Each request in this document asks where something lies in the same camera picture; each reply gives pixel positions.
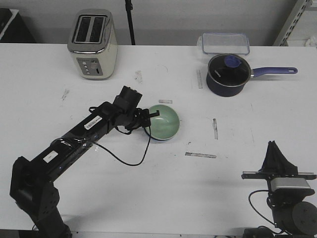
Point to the glass pot lid blue knob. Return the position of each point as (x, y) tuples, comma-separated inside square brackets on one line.
[(229, 70)]

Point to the white slotted shelf upright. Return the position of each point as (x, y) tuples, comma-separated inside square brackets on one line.
[(300, 26)]

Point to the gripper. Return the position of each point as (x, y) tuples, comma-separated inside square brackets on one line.
[(128, 114), (284, 167)]

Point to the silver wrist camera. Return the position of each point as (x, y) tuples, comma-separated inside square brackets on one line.
[(291, 187)]

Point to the black tripod pole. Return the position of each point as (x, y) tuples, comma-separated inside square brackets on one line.
[(128, 8)]

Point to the cream and chrome toaster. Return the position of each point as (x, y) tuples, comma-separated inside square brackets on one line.
[(92, 44)]

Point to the white crumpled object on shelf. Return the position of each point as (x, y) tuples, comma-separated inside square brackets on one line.
[(311, 42)]

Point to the blue bowl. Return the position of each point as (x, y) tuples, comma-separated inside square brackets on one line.
[(156, 140)]

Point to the clear plastic food container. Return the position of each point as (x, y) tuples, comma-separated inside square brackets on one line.
[(224, 43)]

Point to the green bowl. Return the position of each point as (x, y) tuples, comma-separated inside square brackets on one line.
[(166, 125)]

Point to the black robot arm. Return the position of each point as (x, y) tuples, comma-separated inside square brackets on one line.
[(295, 217), (32, 181)]

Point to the dark blue saucepan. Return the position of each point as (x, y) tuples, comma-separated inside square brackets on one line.
[(227, 91)]

